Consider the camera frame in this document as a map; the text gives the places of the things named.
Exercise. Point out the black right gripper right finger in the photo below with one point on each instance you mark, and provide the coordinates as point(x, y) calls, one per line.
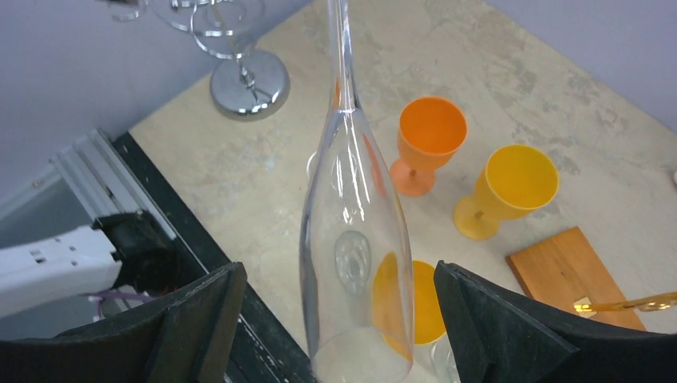
point(497, 335)

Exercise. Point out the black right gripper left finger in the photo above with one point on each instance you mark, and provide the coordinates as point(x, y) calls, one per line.
point(184, 336)

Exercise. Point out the gold rack with wooden base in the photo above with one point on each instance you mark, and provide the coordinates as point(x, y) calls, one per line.
point(565, 272)

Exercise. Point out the clear tall flute glass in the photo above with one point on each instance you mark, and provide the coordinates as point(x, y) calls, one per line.
point(350, 191)

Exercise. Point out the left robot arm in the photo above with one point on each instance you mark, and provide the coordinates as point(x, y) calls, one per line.
point(124, 249)

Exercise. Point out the clear wine glass left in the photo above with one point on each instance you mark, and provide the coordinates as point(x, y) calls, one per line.
point(311, 165)

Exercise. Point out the chrome wine glass rack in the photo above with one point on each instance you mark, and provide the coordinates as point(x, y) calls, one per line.
point(249, 83)

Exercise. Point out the clear short glass right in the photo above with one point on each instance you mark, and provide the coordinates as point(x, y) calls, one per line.
point(437, 357)

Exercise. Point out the clear short glass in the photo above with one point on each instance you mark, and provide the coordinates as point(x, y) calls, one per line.
point(353, 261)
point(437, 357)

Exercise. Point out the yellow plastic goblet near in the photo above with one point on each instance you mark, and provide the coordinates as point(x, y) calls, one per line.
point(423, 301)

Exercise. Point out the yellow plastic goblet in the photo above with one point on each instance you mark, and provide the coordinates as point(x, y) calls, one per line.
point(516, 180)
point(423, 301)

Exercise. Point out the yellow plastic goblet far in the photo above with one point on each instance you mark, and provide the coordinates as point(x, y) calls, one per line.
point(516, 180)

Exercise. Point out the clear short glass left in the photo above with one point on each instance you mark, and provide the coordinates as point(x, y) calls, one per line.
point(353, 261)

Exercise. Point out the orange plastic goblet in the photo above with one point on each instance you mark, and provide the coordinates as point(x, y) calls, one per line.
point(431, 130)

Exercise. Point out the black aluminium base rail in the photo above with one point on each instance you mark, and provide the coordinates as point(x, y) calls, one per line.
point(114, 176)

